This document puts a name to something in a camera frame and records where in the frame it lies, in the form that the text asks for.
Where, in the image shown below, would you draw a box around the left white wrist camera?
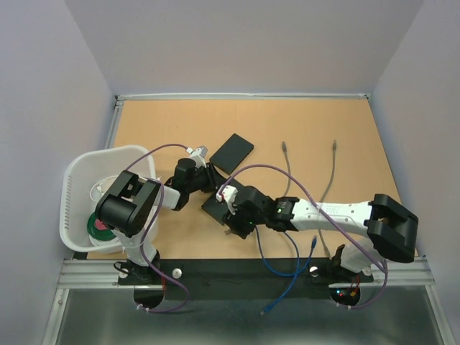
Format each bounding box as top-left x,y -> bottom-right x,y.
186,145 -> 208,164

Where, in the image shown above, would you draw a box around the light blue ethernet cable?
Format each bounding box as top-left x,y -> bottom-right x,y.
259,234 -> 318,317

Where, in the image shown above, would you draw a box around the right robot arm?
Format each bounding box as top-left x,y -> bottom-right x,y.
216,185 -> 418,280

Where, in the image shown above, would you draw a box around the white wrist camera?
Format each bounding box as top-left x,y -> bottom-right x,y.
186,145 -> 208,164
216,185 -> 238,203

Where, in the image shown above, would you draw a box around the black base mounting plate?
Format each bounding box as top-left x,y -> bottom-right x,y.
118,257 -> 374,301

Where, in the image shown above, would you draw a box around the white usb cable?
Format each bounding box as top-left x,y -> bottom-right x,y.
89,178 -> 119,202

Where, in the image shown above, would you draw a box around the coiled coloured cable spools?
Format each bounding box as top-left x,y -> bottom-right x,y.
87,213 -> 116,242

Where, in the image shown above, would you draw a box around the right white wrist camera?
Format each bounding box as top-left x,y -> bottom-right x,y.
216,185 -> 238,203

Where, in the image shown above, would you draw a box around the white plastic basket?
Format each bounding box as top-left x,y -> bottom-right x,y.
59,144 -> 148,254

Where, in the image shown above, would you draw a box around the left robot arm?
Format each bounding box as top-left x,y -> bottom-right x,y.
95,158 -> 225,283

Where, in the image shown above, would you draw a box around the black network switch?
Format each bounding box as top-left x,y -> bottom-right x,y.
201,194 -> 229,226
209,133 -> 254,175

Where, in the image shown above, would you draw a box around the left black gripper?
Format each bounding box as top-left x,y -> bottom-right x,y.
186,162 -> 229,194

